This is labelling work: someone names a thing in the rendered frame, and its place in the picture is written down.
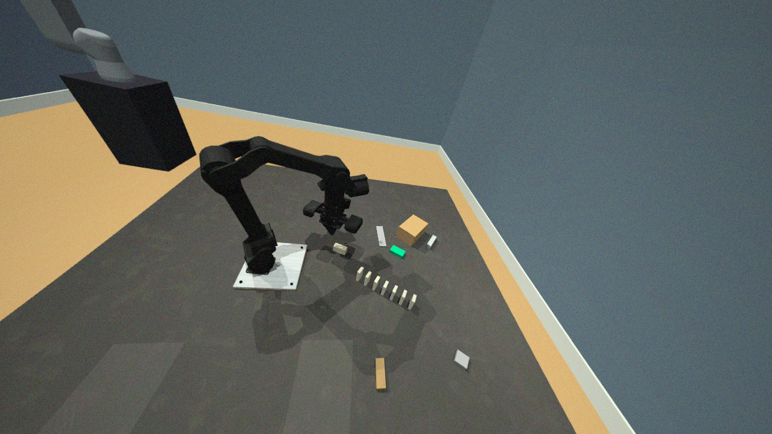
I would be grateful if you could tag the green rectangular block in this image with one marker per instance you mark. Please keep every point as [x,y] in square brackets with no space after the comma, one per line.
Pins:
[397,251]

